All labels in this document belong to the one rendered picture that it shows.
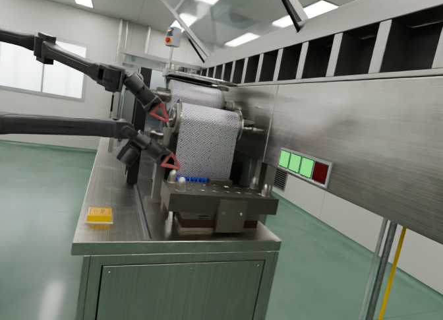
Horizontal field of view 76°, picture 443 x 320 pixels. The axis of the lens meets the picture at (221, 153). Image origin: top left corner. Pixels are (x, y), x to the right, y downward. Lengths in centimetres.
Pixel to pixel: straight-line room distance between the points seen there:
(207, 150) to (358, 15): 65
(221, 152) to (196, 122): 16
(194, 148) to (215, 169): 13
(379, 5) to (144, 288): 99
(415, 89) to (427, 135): 10
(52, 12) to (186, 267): 627
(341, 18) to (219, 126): 54
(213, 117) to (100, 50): 566
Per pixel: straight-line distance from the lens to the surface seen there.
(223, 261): 100
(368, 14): 87
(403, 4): 81
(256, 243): 102
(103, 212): 101
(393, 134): 71
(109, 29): 673
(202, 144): 110
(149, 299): 100
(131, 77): 105
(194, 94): 133
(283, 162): 99
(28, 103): 679
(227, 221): 98
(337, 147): 82
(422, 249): 347
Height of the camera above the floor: 130
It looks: 8 degrees down
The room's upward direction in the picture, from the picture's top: 10 degrees clockwise
